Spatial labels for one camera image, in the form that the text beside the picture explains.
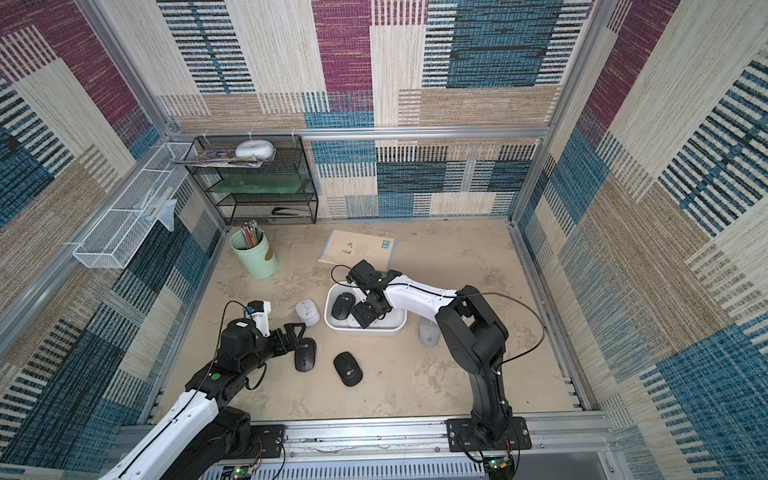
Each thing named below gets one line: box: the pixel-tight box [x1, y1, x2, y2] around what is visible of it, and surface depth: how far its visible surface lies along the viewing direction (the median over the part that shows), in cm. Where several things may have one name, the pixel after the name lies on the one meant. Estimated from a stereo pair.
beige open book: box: [318, 230, 397, 271], surface depth 114 cm
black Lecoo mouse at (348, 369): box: [333, 351, 364, 387], surface depth 85 cm
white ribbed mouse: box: [295, 298, 321, 327], surface depth 96 cm
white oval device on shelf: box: [235, 139, 275, 161], surface depth 91 cm
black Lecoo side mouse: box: [294, 337, 317, 373], surface depth 87 cm
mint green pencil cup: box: [230, 227, 279, 279], surface depth 99 cm
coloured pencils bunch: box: [240, 220, 259, 249], surface depth 98 cm
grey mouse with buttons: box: [418, 318, 441, 347], surface depth 91 cm
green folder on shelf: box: [209, 173, 306, 194], surface depth 101 cm
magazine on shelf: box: [170, 148, 275, 168], surface depth 83 cm
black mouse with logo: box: [331, 292, 356, 320], surface depth 98 cm
